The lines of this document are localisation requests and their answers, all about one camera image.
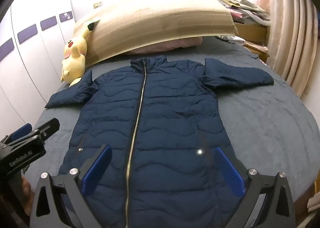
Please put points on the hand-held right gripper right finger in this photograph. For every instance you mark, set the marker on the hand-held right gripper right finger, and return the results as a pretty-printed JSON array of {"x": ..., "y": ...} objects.
[{"x": 230, "y": 170}]

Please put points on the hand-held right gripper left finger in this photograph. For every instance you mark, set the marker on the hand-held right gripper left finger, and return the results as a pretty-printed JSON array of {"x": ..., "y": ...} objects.
[{"x": 97, "y": 170}]

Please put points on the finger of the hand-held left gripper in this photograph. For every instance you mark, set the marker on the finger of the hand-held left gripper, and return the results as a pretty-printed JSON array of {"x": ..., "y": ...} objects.
[
  {"x": 50, "y": 125},
  {"x": 22, "y": 128}
]

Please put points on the navy puffer jacket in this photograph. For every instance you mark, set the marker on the navy puffer jacket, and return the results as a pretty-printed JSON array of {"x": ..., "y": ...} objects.
[{"x": 162, "y": 118}]

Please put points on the pile of clothes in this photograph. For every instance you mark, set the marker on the pile of clothes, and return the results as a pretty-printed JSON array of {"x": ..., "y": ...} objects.
[{"x": 245, "y": 8}]

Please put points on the person's left hand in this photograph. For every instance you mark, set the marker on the person's left hand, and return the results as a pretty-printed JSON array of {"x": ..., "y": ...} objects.
[{"x": 26, "y": 190}]

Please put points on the white wardrobe with purple panels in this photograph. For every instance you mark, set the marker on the white wardrobe with purple panels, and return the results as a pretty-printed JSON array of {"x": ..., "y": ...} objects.
[{"x": 32, "y": 68}]

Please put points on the grey bed sheet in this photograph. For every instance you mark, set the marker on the grey bed sheet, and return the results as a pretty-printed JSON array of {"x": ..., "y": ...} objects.
[{"x": 262, "y": 118}]

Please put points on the yellow plush toy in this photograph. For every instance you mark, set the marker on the yellow plush toy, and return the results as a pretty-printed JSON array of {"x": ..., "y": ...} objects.
[{"x": 73, "y": 60}]

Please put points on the crumpled white bag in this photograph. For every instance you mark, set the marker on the crumpled white bag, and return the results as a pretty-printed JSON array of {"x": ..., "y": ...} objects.
[{"x": 230, "y": 39}]

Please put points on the pink pillow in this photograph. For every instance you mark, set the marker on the pink pillow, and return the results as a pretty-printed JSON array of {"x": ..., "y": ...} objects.
[{"x": 175, "y": 44}]

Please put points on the wooden bedside cabinet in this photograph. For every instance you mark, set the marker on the wooden bedside cabinet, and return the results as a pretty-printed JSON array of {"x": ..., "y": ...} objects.
[{"x": 250, "y": 33}]

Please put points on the beige curtain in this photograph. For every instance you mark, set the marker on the beige curtain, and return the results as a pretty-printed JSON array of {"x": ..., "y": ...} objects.
[{"x": 287, "y": 30}]

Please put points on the beige bed cushion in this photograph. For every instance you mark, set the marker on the beige bed cushion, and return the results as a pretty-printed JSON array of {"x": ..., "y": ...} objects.
[{"x": 162, "y": 18}]

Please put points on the wall switch plate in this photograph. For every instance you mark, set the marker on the wall switch plate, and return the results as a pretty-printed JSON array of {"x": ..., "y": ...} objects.
[{"x": 98, "y": 4}]

